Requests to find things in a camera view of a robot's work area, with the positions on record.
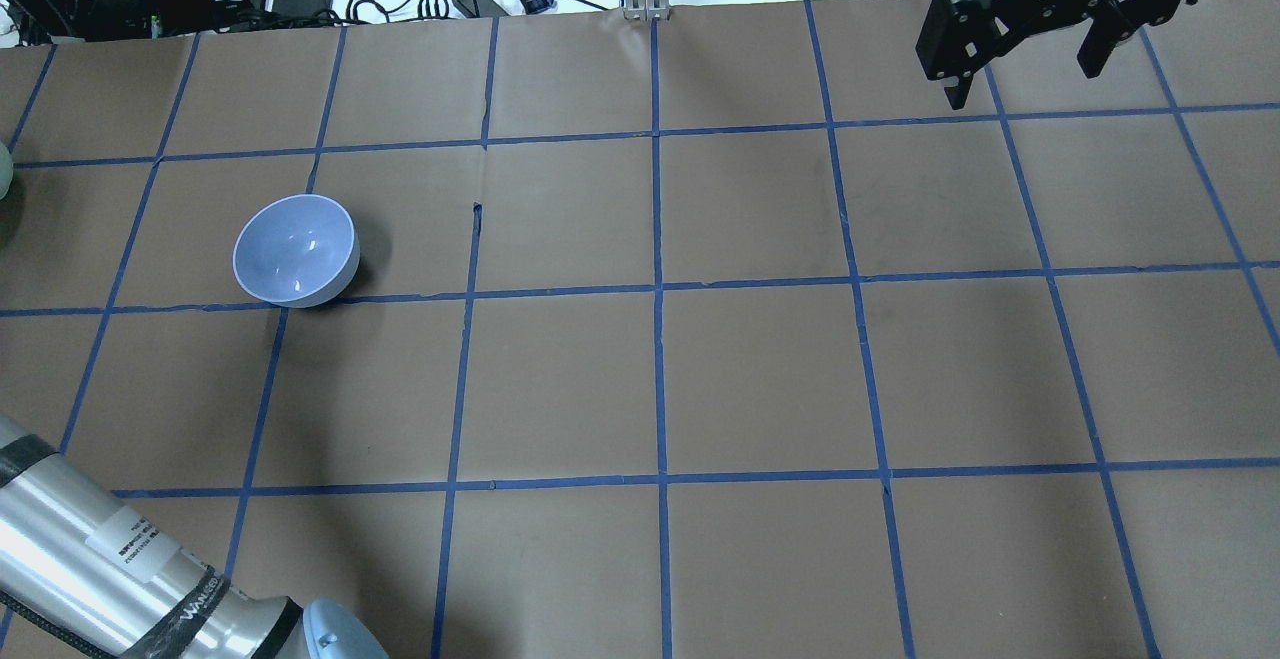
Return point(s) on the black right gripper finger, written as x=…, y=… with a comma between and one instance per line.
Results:
x=958, y=39
x=1105, y=39

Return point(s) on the green bowl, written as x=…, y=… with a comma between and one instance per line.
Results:
x=7, y=170

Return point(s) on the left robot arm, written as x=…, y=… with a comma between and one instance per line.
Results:
x=96, y=574

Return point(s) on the blue bowl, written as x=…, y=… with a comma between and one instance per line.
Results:
x=297, y=252

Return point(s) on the black power adapter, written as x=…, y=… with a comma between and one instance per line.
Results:
x=480, y=8

